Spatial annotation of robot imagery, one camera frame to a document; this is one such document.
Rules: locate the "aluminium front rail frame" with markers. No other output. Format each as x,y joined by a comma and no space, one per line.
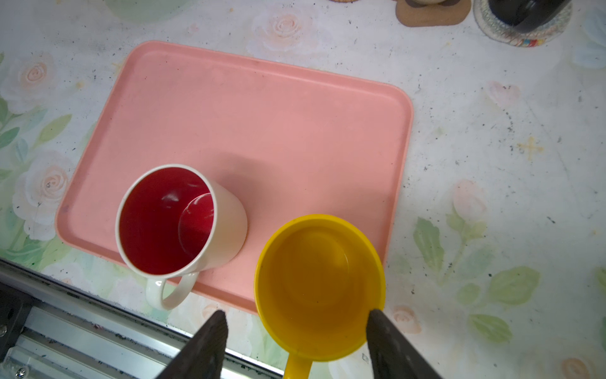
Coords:
71,334

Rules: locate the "white speckled mug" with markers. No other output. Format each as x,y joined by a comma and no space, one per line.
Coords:
424,3

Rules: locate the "black mug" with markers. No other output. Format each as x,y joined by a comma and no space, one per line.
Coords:
524,16

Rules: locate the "pink silicone tray mat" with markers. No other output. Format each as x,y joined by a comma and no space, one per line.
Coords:
285,140

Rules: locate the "red inside mug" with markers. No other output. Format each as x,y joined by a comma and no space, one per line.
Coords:
174,223

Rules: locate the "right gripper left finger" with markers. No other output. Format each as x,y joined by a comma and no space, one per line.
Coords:
203,355

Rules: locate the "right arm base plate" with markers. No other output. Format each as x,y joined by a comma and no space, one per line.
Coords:
15,309

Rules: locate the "brown paw shaped coaster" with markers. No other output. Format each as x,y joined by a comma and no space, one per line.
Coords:
432,16

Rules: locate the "beige woven small coaster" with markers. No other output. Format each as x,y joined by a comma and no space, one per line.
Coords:
497,30

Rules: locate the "yellow mug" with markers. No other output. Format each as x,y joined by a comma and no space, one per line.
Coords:
317,280

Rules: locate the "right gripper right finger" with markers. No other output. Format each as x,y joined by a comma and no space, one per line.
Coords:
392,355

